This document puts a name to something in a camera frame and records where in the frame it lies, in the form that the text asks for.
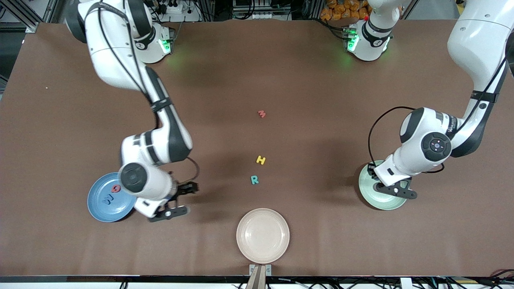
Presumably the grey electronics rack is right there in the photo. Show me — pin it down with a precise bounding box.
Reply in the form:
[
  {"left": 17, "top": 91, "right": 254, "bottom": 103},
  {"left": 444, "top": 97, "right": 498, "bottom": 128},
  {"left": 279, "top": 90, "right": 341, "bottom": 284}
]
[{"left": 232, "top": 0, "right": 292, "bottom": 20}]

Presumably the bag of orange fruit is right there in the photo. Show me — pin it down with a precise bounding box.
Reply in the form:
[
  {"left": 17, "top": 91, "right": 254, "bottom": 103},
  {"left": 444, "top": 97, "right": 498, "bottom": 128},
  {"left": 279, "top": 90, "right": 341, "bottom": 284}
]
[{"left": 320, "top": 0, "right": 372, "bottom": 21}]

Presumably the white power strip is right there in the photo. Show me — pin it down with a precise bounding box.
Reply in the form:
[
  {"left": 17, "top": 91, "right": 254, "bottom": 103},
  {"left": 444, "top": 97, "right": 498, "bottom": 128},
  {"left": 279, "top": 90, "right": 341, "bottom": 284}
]
[{"left": 155, "top": 0, "right": 189, "bottom": 16}]

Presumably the blue plate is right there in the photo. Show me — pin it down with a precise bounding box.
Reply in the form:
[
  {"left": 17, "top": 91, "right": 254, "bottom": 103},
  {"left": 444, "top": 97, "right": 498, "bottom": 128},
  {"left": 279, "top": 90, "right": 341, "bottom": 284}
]
[{"left": 87, "top": 172, "right": 138, "bottom": 223}]

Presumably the aluminium frame post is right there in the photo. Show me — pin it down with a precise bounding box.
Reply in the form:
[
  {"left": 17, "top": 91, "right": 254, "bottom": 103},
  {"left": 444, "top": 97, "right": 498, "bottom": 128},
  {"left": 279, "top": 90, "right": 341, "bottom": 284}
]
[{"left": 0, "top": 0, "right": 61, "bottom": 33}]

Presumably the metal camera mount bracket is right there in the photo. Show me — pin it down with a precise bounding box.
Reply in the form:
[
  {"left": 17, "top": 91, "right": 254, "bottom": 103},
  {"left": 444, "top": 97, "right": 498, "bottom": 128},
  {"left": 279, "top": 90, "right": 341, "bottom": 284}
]
[{"left": 246, "top": 264, "right": 272, "bottom": 289}]

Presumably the beige plate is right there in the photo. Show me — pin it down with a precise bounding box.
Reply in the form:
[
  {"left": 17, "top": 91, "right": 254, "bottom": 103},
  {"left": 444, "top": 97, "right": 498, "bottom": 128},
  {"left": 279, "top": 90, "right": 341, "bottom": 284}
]
[{"left": 236, "top": 208, "right": 290, "bottom": 265}]

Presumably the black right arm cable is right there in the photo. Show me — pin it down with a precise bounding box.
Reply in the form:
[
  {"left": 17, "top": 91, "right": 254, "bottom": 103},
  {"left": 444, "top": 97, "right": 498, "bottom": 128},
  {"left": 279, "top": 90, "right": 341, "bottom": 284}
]
[{"left": 96, "top": 0, "right": 200, "bottom": 183}]

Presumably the green plate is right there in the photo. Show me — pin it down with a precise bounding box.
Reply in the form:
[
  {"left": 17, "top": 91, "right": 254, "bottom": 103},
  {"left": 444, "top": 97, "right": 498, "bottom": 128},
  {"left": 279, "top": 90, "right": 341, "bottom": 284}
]
[{"left": 358, "top": 160, "right": 410, "bottom": 211}]

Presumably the brown table cover sheet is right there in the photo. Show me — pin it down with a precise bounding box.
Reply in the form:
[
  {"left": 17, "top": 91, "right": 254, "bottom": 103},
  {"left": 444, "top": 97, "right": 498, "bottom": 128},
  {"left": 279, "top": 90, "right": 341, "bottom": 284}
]
[{"left": 0, "top": 19, "right": 514, "bottom": 278}]

